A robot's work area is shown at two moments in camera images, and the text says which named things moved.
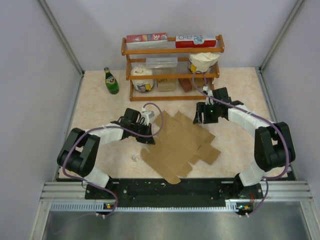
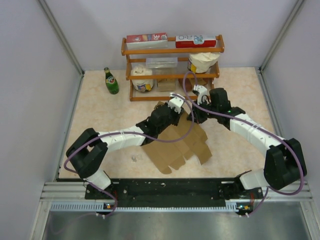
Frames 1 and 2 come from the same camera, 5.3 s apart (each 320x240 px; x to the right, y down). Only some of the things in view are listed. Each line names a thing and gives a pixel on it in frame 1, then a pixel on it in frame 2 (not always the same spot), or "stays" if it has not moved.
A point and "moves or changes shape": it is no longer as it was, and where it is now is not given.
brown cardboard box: x=183 y=140 moves or changes shape
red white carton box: x=183 y=41 stays
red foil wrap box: x=147 y=41 stays
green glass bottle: x=111 y=82 stays
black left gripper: x=146 y=140 -> x=177 y=116
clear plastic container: x=162 y=62 stays
